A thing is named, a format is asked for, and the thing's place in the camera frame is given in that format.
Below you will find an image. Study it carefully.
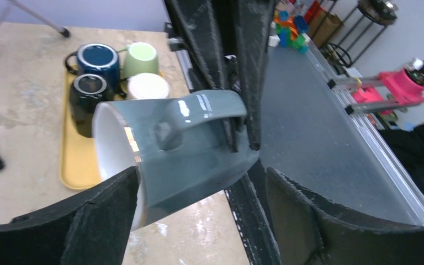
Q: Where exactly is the colourful toy blocks pile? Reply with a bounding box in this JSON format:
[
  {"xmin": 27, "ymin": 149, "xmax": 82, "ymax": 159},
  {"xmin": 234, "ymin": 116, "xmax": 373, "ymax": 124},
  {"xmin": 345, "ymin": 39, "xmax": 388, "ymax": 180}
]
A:
[{"xmin": 268, "ymin": 9, "xmax": 311, "ymax": 54}]

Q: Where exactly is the grey teal ceramic mug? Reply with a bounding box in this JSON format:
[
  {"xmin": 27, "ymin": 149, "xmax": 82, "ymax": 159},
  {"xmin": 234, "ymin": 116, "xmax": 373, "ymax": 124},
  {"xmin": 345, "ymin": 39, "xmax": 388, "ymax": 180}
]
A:
[{"xmin": 92, "ymin": 90, "xmax": 259, "ymax": 230}]

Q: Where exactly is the pink clamp fixture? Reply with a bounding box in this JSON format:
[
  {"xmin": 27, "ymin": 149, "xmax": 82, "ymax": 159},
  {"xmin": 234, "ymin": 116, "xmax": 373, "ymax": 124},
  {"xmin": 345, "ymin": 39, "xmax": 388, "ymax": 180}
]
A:
[{"xmin": 327, "ymin": 67, "xmax": 424, "ymax": 116}]

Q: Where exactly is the black ceramic mug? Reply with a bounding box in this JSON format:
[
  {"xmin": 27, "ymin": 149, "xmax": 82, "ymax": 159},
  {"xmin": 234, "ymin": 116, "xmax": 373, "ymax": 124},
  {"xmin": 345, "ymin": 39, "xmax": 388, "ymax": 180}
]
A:
[{"xmin": 69, "ymin": 73, "xmax": 114, "ymax": 138}]

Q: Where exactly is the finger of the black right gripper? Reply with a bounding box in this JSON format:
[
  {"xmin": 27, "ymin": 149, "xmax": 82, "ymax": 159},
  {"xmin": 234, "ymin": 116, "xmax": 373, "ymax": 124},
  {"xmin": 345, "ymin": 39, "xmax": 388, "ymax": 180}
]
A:
[
  {"xmin": 164, "ymin": 0, "xmax": 239, "ymax": 153},
  {"xmin": 234, "ymin": 1, "xmax": 276, "ymax": 150}
]

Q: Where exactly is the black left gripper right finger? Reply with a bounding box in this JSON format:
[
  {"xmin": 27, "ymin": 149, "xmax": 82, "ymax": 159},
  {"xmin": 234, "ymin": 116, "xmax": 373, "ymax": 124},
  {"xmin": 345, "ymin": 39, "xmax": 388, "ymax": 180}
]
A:
[{"xmin": 266, "ymin": 168, "xmax": 424, "ymax": 264}]

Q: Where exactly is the light green ceramic mug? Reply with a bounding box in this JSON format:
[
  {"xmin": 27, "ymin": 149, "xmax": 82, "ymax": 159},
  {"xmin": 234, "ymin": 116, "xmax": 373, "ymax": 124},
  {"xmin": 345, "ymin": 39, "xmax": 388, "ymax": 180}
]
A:
[{"xmin": 119, "ymin": 42, "xmax": 159, "ymax": 79}]

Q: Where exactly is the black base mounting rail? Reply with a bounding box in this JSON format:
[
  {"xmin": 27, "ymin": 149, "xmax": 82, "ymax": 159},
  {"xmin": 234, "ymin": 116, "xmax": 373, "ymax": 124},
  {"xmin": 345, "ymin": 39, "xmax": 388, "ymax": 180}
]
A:
[{"xmin": 224, "ymin": 160, "xmax": 282, "ymax": 265}]

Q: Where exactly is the yellow plastic tray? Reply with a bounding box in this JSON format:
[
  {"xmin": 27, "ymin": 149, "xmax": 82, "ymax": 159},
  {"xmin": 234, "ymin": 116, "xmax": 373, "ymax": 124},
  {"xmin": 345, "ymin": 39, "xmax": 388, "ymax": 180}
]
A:
[{"xmin": 59, "ymin": 71, "xmax": 102, "ymax": 190}]

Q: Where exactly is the cream white ceramic mug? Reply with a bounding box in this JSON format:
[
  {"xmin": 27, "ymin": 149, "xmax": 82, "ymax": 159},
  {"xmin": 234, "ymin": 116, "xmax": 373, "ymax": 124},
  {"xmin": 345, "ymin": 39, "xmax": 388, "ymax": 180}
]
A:
[{"xmin": 126, "ymin": 73, "xmax": 170, "ymax": 100}]

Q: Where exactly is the dark blue ceramic mug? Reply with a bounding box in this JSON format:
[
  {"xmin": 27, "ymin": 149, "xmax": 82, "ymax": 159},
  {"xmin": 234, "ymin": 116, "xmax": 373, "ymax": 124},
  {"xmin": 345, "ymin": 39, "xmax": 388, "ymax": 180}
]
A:
[{"xmin": 64, "ymin": 43, "xmax": 121, "ymax": 94}]

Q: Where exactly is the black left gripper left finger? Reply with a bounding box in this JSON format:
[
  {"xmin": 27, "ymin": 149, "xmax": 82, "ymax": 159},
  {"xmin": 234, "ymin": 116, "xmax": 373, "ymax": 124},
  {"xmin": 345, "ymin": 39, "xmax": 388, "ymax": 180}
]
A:
[{"xmin": 0, "ymin": 167, "xmax": 139, "ymax": 264}]

